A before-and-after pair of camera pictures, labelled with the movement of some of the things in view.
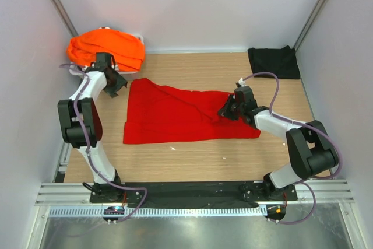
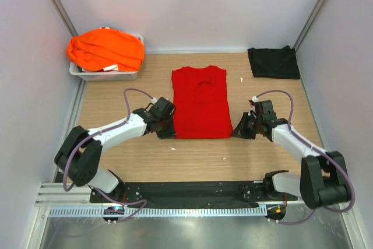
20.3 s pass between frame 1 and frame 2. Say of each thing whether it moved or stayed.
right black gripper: moved
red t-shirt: moved
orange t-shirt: stayed
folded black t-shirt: stayed
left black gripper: moved
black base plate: stayed
